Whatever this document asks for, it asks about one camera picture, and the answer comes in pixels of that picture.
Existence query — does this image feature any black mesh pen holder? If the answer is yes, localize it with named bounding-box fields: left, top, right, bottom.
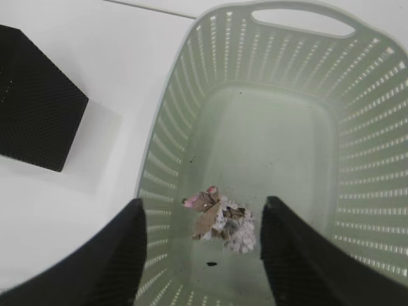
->
left=1, top=25, right=89, bottom=172

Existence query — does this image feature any green plastic woven basket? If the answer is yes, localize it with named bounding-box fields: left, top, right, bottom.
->
left=135, top=1, right=407, bottom=305

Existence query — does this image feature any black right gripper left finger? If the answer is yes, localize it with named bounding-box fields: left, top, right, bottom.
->
left=1, top=198, right=147, bottom=305

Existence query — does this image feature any paper scrap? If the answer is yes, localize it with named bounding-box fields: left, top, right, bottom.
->
left=182, top=185, right=257, bottom=254

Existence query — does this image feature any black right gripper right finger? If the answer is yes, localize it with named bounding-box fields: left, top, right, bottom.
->
left=260, top=196, right=407, bottom=305

